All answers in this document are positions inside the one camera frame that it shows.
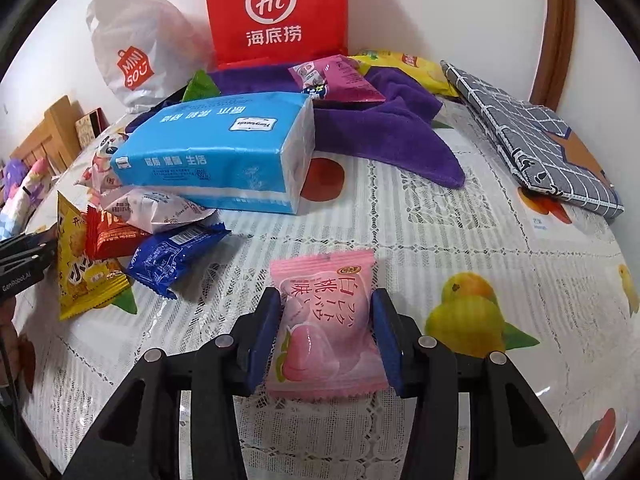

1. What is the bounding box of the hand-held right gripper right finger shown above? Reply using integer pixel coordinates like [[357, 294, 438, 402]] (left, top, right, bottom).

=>
[[371, 287, 586, 480]]

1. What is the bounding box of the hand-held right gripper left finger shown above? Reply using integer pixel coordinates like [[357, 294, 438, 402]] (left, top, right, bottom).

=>
[[62, 287, 283, 480]]

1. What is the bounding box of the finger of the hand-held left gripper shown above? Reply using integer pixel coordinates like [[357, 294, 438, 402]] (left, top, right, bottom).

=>
[[0, 225, 60, 283]]

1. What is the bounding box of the pink peach snack packet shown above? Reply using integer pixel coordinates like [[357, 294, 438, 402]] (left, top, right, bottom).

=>
[[265, 249, 390, 401]]

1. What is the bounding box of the pink white cartoon snack packet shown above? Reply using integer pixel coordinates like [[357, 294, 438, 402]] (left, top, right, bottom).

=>
[[74, 130, 136, 201]]

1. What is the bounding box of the green snack packet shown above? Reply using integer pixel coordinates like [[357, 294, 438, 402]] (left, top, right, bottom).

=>
[[181, 69, 222, 103]]

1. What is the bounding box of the yellow snack packet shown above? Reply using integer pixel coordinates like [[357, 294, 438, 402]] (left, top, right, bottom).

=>
[[55, 191, 137, 322]]

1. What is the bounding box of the pink white plush toy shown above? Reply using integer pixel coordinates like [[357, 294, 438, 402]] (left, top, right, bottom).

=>
[[0, 160, 51, 241]]

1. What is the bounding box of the red snack packet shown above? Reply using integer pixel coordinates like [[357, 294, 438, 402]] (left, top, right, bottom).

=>
[[84, 206, 153, 262]]

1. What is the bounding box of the purple plush toy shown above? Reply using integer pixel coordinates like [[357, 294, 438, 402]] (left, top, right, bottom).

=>
[[0, 157, 28, 196]]

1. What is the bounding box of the wooden furniture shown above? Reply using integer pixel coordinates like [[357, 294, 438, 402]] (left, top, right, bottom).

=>
[[10, 95, 86, 176]]

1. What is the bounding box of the fruit print tablecloth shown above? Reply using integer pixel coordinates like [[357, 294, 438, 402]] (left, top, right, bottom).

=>
[[12, 95, 640, 480]]

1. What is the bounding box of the blue snack packet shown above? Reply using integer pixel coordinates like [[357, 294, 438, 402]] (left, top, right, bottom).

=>
[[125, 224, 232, 301]]

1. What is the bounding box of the patterned box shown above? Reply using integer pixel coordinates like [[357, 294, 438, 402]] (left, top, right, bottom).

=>
[[75, 107, 110, 150]]

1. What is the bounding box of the blue tissue pack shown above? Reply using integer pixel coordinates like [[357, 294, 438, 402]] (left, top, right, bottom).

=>
[[111, 91, 316, 216]]

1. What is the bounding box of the purple towel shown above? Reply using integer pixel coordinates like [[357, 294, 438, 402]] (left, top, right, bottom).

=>
[[125, 66, 467, 190]]

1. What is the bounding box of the white plastic bag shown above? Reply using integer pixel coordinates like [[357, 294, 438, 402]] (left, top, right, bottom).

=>
[[86, 0, 213, 113]]

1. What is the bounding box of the magenta snack packet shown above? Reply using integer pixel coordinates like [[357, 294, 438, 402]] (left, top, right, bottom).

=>
[[287, 55, 387, 106]]

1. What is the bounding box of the yellow chips bag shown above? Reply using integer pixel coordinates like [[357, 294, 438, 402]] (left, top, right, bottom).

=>
[[347, 49, 461, 98]]

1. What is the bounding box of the red paper bag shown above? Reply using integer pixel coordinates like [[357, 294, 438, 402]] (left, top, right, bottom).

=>
[[201, 0, 349, 70]]

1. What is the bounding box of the wooden door frame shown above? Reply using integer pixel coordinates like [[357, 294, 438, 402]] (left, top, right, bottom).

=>
[[529, 0, 578, 111]]

